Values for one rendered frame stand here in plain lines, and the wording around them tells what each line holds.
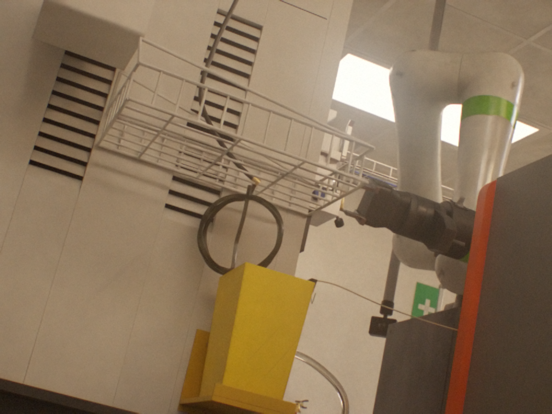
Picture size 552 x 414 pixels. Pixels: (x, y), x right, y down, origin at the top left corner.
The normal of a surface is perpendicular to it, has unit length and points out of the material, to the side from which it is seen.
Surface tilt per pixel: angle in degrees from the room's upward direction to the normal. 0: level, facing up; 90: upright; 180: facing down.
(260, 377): 93
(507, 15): 180
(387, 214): 123
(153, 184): 90
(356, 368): 90
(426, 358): 90
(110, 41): 180
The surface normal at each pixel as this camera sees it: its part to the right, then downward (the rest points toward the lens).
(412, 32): -0.21, 0.92
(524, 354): -0.90, -0.30
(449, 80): -0.33, 0.22
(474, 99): -0.64, -0.41
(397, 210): 0.06, 0.26
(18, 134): 0.37, -0.23
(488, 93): -0.24, -0.42
